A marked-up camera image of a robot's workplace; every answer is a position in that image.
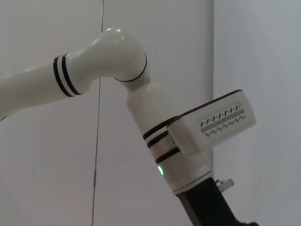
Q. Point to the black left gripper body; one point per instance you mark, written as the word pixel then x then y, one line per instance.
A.
pixel 207 207

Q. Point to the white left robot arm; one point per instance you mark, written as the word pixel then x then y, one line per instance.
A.
pixel 105 61

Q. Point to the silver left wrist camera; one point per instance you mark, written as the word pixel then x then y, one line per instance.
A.
pixel 211 122

